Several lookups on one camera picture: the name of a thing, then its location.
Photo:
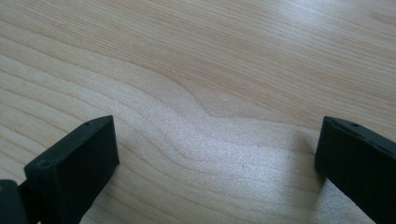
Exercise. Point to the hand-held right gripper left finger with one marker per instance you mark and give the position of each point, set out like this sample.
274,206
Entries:
73,174

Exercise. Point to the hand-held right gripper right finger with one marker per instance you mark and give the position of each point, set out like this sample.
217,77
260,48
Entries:
358,165

